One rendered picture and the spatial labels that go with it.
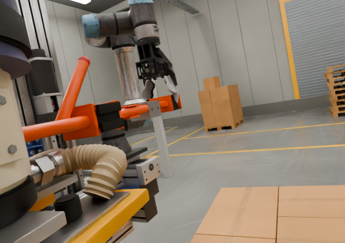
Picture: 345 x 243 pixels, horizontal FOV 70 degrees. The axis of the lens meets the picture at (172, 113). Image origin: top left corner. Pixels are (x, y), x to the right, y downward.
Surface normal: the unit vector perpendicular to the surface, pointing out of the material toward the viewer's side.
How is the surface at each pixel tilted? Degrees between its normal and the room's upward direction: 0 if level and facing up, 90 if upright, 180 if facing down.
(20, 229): 0
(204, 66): 90
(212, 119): 90
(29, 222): 0
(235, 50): 90
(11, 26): 90
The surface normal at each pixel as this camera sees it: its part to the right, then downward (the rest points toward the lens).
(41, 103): -0.49, 0.15
